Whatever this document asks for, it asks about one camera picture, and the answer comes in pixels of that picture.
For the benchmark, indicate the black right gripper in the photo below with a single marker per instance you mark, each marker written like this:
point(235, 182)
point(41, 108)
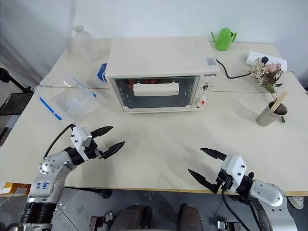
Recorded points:
point(225, 183)

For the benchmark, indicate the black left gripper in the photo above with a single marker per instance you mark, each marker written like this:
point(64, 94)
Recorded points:
point(92, 151)

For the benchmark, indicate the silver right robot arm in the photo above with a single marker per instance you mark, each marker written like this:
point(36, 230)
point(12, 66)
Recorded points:
point(269, 195)

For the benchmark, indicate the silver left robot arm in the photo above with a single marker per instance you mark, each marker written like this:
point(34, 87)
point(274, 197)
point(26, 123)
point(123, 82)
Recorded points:
point(51, 173)

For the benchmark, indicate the clear plastic container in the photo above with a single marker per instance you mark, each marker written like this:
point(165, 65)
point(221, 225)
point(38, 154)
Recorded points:
point(72, 106)

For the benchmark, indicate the red food inside oven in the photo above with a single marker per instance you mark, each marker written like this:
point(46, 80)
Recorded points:
point(153, 81)

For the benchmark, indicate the cream toaster oven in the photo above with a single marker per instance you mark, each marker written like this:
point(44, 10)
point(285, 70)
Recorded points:
point(156, 56)

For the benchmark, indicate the dark rounded shape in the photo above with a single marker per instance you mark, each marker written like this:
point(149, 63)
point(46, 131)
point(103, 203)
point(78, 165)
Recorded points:
point(132, 217)
point(191, 217)

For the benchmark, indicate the blue and white packet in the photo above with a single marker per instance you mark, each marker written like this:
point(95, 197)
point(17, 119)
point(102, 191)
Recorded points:
point(101, 73)

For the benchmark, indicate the metal cup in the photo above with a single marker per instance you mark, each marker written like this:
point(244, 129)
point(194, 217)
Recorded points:
point(265, 118)

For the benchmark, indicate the white shoe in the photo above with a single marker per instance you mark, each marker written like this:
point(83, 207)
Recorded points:
point(296, 201)

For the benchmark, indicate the translucent white plastic bottle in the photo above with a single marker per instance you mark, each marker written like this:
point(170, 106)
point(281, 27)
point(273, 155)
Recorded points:
point(84, 45)

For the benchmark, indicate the wooden chopsticks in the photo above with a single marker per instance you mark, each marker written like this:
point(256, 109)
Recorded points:
point(280, 101)

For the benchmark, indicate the black mesh stand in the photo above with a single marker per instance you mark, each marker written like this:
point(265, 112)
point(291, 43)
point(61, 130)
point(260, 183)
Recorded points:
point(12, 108)

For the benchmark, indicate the brown cardboard box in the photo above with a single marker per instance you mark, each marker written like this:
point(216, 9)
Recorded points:
point(14, 188)

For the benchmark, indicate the dried flower bouquet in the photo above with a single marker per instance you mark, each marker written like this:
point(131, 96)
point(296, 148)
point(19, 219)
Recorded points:
point(264, 74)

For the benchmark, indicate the black tripod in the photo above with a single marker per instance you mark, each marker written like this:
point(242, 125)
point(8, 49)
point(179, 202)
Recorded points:
point(12, 80)

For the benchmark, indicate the white power strip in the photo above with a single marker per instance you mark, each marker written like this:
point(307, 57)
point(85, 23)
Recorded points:
point(255, 57)

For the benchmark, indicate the black power plug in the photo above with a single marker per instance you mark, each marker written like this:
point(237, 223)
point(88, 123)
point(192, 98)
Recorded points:
point(265, 60)

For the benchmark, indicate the green watering can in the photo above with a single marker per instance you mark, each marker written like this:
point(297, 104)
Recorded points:
point(223, 39)

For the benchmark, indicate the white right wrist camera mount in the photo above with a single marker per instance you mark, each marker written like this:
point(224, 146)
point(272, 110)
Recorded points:
point(233, 168)

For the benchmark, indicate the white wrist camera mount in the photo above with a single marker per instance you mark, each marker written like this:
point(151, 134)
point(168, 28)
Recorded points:
point(80, 140)
point(233, 168)

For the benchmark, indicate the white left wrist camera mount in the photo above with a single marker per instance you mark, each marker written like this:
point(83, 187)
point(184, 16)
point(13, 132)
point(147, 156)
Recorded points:
point(80, 140)

